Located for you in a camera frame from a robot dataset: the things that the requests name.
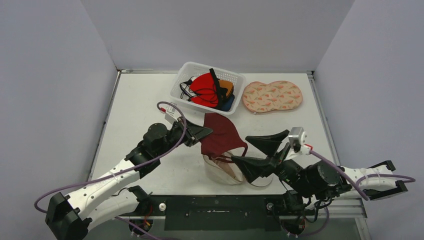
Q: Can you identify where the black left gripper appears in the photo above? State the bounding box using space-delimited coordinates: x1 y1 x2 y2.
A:
156 116 213 158

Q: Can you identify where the dark red garment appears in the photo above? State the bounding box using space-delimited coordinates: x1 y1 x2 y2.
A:
200 112 248 163

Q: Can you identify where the white round mesh laundry bag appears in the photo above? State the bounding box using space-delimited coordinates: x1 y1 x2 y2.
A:
202 150 273 188

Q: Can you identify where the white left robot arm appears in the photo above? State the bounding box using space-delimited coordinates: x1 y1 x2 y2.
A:
45 117 213 240

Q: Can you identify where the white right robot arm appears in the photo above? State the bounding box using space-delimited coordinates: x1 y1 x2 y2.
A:
231 127 416 201

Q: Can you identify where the navy blue bra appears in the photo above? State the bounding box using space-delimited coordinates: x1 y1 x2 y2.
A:
219 94 235 112

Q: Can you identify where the black and white bra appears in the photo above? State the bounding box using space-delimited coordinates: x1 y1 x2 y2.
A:
179 76 198 102

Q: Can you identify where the orange bra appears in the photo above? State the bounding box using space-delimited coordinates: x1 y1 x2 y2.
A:
218 79 234 99

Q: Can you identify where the white plastic basket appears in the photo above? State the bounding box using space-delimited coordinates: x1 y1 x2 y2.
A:
169 61 247 116

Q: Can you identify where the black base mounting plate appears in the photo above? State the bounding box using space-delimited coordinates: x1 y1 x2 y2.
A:
125 193 307 231

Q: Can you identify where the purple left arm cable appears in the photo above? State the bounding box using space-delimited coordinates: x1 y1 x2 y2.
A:
33 101 188 214

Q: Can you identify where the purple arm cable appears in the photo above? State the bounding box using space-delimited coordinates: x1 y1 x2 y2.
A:
33 101 188 214
309 149 416 202

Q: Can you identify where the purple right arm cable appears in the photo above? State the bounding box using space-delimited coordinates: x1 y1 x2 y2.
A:
309 149 416 202

